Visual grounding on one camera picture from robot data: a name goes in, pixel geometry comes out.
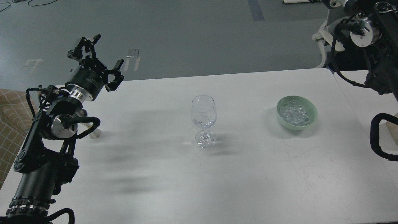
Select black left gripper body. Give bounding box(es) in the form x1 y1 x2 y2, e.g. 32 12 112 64
65 61 108 101

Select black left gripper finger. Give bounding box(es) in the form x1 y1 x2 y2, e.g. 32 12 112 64
104 59 125 92
68 34 102 68

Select steel double jigger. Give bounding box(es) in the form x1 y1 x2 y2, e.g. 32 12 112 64
74 109 101 139

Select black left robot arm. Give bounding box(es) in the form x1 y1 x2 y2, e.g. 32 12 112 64
1 34 124 224

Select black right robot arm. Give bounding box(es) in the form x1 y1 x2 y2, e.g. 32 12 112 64
323 0 397 98

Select clear wine glass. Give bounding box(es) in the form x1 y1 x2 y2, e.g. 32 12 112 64
191 95 217 148

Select clear ice cubes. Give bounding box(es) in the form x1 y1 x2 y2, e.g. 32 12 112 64
277 99 315 127

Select plaid beige sofa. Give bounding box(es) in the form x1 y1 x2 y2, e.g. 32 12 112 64
0 88 32 187

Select green bowl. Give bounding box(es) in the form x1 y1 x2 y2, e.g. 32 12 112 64
276 96 318 131

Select white office chair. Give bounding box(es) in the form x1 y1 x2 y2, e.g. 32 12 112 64
312 10 346 70

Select black floor cable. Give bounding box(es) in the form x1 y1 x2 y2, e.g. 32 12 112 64
0 0 59 12

